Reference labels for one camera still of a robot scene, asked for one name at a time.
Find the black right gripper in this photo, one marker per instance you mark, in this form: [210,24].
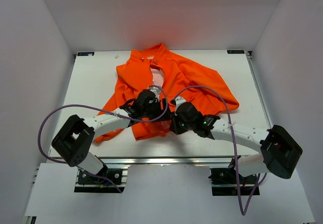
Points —
[174,126]

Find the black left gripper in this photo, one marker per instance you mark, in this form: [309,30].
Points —
[162,114]

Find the orange jacket with pink lining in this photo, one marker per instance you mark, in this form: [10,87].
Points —
[200,85]

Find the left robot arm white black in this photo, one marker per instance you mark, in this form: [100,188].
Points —
[73,140]

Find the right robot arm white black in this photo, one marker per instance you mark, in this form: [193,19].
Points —
[277,152]

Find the blue label sticker right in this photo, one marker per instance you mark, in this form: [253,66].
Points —
[235,51]

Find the blue label sticker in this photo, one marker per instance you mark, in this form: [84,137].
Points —
[235,51]
[85,54]

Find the blue label sticker left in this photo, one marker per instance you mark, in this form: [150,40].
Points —
[85,54]

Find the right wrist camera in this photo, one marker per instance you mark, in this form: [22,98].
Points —
[179,100]

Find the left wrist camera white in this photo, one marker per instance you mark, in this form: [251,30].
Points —
[156,90]

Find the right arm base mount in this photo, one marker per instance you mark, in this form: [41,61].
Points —
[224,183]

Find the aluminium table edge rail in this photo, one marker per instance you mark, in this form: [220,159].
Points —
[167,160]

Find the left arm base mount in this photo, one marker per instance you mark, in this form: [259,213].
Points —
[115,178]

